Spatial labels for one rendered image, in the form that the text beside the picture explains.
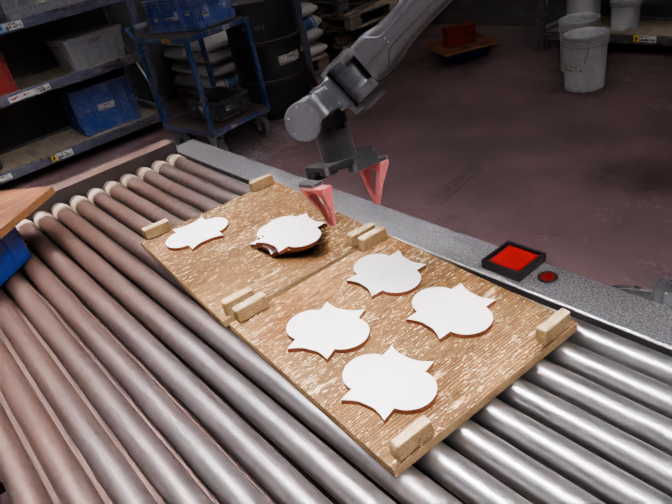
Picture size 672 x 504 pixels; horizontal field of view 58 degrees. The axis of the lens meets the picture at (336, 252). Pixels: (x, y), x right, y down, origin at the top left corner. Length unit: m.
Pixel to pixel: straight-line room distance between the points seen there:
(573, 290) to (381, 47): 0.47
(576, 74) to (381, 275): 3.66
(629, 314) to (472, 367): 0.26
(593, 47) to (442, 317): 3.70
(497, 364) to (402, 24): 0.47
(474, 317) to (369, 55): 0.40
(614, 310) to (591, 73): 3.66
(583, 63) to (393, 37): 3.71
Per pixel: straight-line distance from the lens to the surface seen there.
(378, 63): 0.89
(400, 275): 1.02
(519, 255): 1.07
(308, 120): 0.88
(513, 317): 0.92
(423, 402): 0.79
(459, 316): 0.92
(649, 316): 0.98
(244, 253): 1.20
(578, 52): 4.51
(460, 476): 0.75
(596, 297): 1.00
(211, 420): 0.89
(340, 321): 0.94
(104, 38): 5.30
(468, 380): 0.83
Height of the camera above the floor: 1.52
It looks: 31 degrees down
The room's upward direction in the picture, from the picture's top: 12 degrees counter-clockwise
